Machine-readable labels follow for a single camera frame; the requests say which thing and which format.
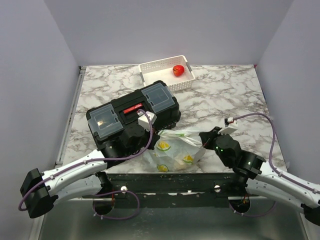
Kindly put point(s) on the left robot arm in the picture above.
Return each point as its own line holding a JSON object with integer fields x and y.
{"x": 41, "y": 191}

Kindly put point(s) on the red fake apple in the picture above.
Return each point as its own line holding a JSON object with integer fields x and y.
{"x": 178, "y": 70}

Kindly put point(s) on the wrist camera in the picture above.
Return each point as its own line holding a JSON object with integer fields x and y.
{"x": 146, "y": 119}
{"x": 230, "y": 126}

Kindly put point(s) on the white perforated plastic basket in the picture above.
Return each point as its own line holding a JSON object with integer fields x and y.
{"x": 162, "y": 70}

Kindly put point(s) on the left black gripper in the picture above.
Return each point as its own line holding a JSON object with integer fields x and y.
{"x": 155, "y": 138}

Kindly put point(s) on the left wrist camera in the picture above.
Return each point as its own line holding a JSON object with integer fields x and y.
{"x": 146, "y": 119}

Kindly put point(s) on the black mounting rail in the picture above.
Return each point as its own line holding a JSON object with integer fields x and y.
{"x": 170, "y": 190}

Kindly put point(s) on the black plastic toolbox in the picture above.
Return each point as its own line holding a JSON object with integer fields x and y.
{"x": 107, "y": 122}

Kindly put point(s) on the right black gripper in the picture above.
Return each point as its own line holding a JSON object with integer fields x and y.
{"x": 207, "y": 137}

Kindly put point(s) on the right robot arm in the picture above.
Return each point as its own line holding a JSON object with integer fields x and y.
{"x": 259, "y": 177}

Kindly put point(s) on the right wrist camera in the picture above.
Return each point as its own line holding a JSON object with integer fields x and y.
{"x": 230, "y": 126}

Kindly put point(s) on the white lemon print plastic bag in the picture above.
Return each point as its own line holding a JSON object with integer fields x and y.
{"x": 176, "y": 150}

